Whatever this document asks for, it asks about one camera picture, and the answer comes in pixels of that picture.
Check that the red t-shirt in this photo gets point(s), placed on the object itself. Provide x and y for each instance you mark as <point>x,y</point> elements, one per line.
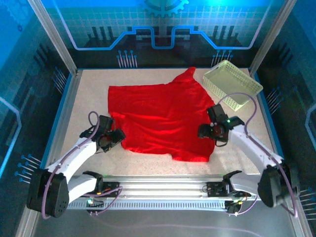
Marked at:
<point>160,111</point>

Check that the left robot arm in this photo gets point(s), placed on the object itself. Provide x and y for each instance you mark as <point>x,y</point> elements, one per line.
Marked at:
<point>76,155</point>

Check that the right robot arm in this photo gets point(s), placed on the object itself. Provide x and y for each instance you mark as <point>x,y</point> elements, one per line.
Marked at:
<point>249,148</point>

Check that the pale green perforated basket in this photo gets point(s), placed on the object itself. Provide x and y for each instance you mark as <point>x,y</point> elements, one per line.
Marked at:
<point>232,81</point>

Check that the small black controller box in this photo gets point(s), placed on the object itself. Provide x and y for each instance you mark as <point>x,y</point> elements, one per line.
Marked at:
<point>233,208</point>
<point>95,203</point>

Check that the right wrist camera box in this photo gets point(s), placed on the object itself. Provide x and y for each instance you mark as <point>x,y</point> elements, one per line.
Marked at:
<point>217,112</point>

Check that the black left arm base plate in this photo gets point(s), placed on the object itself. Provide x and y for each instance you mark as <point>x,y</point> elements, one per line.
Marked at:
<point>112,188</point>

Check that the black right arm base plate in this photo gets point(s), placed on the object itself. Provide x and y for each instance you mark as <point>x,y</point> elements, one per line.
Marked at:
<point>213,188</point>

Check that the aluminium table side rail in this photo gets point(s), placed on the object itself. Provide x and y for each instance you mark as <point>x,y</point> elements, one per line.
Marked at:
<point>70,89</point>

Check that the aluminium mounting rail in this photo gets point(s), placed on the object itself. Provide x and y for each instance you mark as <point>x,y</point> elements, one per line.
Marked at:
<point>160,184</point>

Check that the aluminium frame post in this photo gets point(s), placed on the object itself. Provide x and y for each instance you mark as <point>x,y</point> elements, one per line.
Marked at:
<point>54,39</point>
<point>271,37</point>

